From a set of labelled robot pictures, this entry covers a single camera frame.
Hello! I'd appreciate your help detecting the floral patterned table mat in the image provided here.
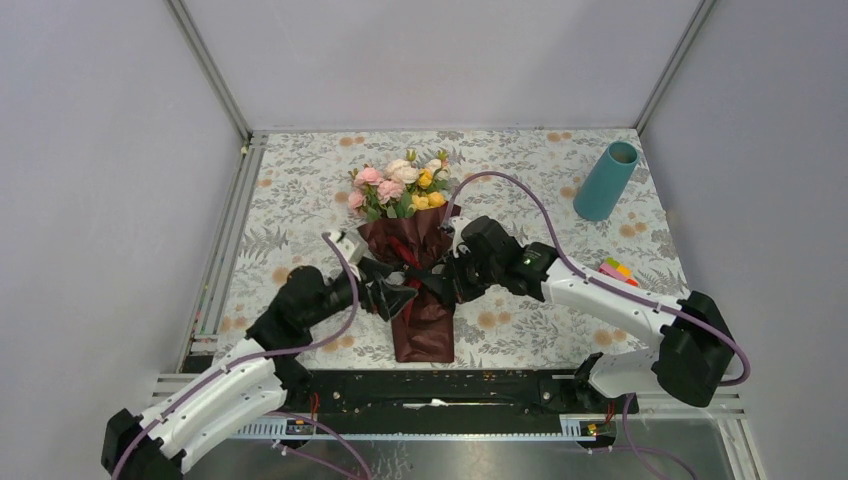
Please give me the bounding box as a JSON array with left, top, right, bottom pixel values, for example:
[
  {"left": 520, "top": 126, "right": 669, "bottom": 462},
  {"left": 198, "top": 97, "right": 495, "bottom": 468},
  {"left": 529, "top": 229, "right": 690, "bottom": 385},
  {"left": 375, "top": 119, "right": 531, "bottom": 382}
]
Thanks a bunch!
[{"left": 216, "top": 129, "right": 689, "bottom": 369}]

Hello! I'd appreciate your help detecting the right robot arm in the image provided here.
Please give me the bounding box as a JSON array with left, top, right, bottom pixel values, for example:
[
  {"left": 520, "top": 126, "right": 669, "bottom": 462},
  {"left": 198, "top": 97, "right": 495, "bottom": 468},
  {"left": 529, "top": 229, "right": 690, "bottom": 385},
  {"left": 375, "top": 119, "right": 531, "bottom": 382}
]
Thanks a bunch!
[{"left": 414, "top": 216, "right": 735, "bottom": 412}]

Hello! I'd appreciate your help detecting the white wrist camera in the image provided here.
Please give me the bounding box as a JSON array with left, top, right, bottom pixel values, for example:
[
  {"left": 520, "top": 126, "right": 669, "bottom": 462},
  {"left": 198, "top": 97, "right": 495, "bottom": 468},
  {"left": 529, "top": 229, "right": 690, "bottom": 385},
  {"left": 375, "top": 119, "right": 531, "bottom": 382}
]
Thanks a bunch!
[
  {"left": 441, "top": 216, "right": 472, "bottom": 260},
  {"left": 329, "top": 230, "right": 367, "bottom": 280}
]

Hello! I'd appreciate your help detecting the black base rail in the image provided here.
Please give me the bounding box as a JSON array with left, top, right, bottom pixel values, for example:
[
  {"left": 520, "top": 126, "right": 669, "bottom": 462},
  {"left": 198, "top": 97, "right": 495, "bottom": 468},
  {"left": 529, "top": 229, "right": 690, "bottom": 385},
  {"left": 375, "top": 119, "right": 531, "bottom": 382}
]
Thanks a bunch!
[{"left": 281, "top": 369, "right": 639, "bottom": 436}]

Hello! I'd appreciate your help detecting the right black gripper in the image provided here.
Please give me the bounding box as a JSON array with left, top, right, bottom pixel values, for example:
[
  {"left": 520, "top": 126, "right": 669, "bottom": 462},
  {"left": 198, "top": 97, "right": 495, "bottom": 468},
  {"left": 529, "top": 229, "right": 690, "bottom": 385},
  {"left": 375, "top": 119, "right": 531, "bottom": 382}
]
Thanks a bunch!
[{"left": 442, "top": 245, "right": 502, "bottom": 304}]

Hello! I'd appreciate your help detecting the teal cylindrical vase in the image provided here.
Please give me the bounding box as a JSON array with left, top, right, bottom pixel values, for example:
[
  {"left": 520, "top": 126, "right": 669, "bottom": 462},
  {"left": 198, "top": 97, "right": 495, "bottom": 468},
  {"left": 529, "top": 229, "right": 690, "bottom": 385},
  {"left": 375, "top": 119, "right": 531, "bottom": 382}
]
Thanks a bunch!
[{"left": 573, "top": 141, "right": 640, "bottom": 222}]

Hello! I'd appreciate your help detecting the flower bouquet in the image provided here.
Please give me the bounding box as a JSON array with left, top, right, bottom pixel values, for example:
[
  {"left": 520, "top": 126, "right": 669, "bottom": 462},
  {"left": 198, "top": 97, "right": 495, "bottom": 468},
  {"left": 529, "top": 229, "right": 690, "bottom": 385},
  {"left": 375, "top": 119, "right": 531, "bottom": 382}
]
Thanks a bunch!
[{"left": 347, "top": 149, "right": 459, "bottom": 363}]

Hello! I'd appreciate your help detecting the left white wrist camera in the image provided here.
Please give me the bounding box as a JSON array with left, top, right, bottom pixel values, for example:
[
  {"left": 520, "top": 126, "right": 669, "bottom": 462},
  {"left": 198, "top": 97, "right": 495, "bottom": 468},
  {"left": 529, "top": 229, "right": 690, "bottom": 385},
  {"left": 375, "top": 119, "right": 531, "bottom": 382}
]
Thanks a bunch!
[{"left": 329, "top": 230, "right": 367, "bottom": 280}]

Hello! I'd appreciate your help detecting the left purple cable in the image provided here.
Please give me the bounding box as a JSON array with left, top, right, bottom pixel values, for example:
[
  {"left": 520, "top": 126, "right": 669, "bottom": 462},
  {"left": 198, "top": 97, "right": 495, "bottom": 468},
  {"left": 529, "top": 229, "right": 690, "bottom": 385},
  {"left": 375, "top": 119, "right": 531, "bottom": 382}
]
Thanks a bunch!
[{"left": 109, "top": 231, "right": 374, "bottom": 480}]

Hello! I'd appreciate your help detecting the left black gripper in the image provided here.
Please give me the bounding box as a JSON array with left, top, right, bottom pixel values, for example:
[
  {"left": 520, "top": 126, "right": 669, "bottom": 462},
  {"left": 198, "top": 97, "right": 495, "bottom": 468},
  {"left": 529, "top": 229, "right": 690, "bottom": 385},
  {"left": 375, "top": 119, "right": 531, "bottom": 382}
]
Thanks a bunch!
[{"left": 303, "top": 255, "right": 416, "bottom": 327}]

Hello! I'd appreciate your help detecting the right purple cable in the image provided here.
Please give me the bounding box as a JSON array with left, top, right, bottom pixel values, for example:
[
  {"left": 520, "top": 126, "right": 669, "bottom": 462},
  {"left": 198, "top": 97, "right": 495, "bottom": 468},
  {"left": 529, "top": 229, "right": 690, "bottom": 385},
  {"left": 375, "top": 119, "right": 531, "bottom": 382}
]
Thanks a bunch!
[{"left": 441, "top": 170, "right": 753, "bottom": 388}]

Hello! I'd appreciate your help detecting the black gold-lettered ribbon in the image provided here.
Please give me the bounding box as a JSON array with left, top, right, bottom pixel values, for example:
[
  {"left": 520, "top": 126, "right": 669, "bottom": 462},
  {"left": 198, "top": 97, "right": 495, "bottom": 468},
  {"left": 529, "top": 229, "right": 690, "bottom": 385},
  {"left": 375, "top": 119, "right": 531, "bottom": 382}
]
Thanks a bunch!
[{"left": 393, "top": 265, "right": 456, "bottom": 302}]

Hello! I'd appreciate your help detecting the colourful block stack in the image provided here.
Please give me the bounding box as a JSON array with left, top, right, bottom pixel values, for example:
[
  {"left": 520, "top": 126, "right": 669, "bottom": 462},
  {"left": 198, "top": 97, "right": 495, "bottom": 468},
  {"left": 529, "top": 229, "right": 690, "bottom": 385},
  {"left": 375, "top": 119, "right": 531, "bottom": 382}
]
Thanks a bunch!
[{"left": 598, "top": 257, "right": 639, "bottom": 287}]

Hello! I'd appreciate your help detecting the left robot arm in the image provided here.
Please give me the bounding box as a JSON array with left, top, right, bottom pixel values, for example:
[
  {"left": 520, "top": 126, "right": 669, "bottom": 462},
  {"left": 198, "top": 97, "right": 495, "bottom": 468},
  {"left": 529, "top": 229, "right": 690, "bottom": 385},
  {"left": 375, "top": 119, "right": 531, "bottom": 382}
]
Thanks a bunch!
[{"left": 101, "top": 259, "right": 417, "bottom": 479}]

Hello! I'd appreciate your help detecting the purple cable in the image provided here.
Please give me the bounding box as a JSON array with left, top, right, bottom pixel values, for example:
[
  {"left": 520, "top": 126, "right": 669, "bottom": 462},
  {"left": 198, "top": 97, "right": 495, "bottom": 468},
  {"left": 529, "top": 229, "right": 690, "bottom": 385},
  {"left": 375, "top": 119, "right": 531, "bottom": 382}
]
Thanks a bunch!
[
  {"left": 441, "top": 170, "right": 753, "bottom": 388},
  {"left": 109, "top": 231, "right": 374, "bottom": 480}
]

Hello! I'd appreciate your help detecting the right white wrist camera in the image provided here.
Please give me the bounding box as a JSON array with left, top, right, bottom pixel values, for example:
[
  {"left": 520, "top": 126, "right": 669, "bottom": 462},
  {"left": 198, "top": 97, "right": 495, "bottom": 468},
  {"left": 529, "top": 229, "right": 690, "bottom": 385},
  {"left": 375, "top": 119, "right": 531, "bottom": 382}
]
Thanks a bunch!
[{"left": 441, "top": 216, "right": 472, "bottom": 260}]

